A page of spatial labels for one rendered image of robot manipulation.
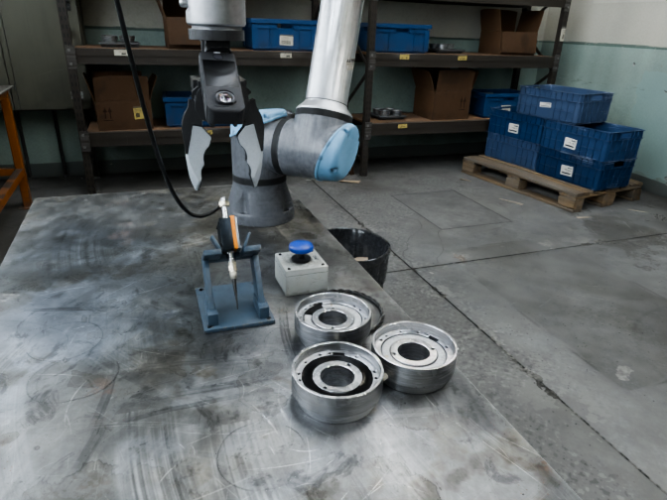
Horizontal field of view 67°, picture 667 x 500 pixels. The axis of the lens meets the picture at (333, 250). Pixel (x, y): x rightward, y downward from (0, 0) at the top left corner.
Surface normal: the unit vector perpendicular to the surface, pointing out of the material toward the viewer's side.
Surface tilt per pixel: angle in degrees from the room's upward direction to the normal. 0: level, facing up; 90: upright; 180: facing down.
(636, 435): 0
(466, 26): 90
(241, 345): 0
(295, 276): 90
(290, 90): 90
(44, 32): 90
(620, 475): 0
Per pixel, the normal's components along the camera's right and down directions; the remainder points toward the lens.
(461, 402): 0.04, -0.91
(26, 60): 0.35, 0.39
